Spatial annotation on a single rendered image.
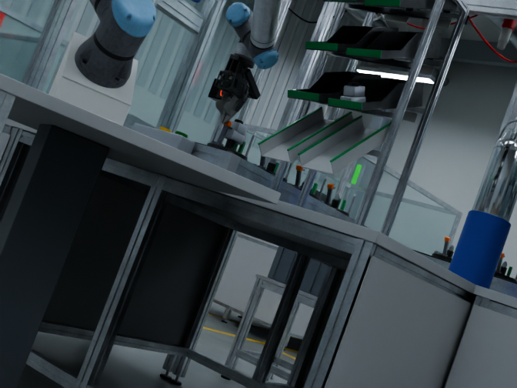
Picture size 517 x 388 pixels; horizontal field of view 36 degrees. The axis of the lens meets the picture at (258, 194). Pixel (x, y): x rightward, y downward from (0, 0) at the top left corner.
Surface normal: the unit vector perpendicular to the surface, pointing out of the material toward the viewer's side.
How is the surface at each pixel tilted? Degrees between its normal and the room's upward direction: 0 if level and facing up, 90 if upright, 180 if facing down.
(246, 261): 90
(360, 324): 90
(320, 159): 45
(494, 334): 90
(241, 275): 90
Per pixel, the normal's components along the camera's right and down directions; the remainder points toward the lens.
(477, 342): -0.54, -0.26
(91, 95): 0.38, 0.07
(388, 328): 0.77, 0.24
